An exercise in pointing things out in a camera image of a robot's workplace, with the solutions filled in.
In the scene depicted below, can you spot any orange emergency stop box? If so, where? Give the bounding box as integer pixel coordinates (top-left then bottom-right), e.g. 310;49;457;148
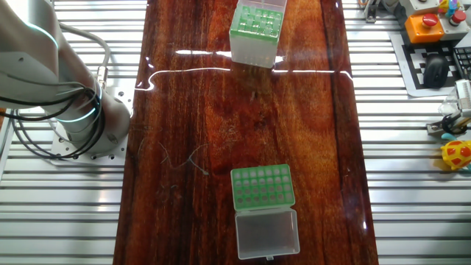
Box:
404;13;445;44

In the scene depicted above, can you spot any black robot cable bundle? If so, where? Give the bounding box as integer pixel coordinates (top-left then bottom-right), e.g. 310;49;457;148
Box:
0;86;106;162

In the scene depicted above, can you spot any black keyboard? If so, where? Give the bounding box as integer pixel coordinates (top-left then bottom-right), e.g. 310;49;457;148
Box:
452;46;471;80

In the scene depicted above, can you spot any grey control button box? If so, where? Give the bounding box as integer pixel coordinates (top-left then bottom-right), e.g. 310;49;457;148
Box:
399;0;442;18

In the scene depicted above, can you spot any grey emergency stop box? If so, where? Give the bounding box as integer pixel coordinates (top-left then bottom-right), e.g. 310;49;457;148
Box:
439;9;471;41

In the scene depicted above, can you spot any green clear pipette tip box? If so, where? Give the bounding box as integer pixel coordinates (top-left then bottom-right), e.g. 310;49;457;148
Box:
228;0;288;70
230;163;301;261

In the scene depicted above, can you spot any black computer mouse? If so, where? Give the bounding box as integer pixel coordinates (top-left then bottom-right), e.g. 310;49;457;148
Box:
422;53;450;89

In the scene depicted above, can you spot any yellow orange turtle toy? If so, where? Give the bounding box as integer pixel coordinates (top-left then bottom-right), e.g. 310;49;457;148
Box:
439;132;471;172

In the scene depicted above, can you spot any glossy brown wooden board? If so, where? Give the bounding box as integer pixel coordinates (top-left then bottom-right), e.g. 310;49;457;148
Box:
112;0;380;265

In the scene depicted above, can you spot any black looped cable tie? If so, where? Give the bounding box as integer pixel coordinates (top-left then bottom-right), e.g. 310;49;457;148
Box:
440;113;461;135

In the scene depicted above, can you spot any small silver metal bracket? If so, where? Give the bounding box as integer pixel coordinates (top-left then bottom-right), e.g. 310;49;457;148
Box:
425;118;471;140

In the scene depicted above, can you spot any grey cable with metal connector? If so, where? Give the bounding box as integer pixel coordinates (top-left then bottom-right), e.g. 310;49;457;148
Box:
58;24;112;91

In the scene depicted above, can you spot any small colourful plastic toy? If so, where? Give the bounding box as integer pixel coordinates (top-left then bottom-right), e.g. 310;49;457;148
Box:
437;0;461;19

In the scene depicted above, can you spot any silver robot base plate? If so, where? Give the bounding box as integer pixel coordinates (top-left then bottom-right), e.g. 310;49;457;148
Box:
49;85;136;166

